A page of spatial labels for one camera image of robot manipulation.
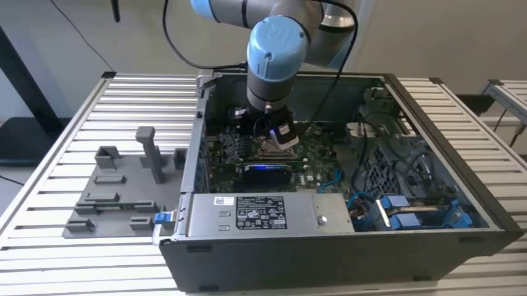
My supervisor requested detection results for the grey parts rack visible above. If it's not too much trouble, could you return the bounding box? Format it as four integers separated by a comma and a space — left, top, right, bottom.
62, 125, 191, 239

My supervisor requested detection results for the green motherboard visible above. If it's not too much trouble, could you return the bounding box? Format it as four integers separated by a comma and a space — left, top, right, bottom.
202, 121, 343, 194

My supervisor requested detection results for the red black wire bundle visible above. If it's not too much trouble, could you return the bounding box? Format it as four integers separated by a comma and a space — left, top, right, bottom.
347, 203, 374, 221

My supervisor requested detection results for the dark grey PC case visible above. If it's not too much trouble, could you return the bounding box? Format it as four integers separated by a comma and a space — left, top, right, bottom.
153, 69, 526, 294

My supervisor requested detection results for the grey case latch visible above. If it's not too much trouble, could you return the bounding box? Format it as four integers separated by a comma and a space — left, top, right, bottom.
363, 86, 393, 104

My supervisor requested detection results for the metal drive cage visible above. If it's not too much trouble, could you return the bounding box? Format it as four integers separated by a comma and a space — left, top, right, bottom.
346, 104, 458, 198

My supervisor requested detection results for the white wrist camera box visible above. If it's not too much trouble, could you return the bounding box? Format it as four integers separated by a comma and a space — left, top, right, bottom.
270, 122, 301, 149

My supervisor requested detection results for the silver rounded metal bracket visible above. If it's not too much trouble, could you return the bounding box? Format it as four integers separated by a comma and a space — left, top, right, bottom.
345, 121, 369, 139

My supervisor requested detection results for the blue disk carrier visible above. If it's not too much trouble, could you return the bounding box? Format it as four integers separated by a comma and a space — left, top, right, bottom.
381, 195, 410, 213
389, 213, 418, 231

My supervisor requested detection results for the black graphics card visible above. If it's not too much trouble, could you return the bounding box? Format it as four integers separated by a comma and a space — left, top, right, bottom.
242, 163, 294, 189

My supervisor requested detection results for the blue wire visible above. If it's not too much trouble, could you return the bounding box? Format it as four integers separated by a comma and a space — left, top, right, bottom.
347, 191, 373, 223
321, 168, 343, 189

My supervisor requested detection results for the black floor stand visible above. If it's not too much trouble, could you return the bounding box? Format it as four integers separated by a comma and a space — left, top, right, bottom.
0, 26, 74, 167

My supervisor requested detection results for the black RAM stick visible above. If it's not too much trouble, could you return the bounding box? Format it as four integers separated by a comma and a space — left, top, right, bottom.
242, 155, 305, 163

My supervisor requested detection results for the silver power supply unit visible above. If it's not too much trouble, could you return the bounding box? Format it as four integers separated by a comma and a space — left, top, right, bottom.
187, 192, 357, 238

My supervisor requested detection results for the metal slat side table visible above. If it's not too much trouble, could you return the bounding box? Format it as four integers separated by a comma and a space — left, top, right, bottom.
479, 78, 527, 127

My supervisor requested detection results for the blue plastic bracket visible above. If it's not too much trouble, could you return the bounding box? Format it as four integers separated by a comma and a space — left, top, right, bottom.
451, 199, 475, 229

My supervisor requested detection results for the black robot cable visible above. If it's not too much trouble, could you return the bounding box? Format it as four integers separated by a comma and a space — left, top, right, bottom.
161, 0, 251, 70
309, 0, 359, 124

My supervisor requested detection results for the long black cable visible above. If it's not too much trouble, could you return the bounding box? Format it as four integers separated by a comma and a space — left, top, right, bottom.
353, 112, 393, 186

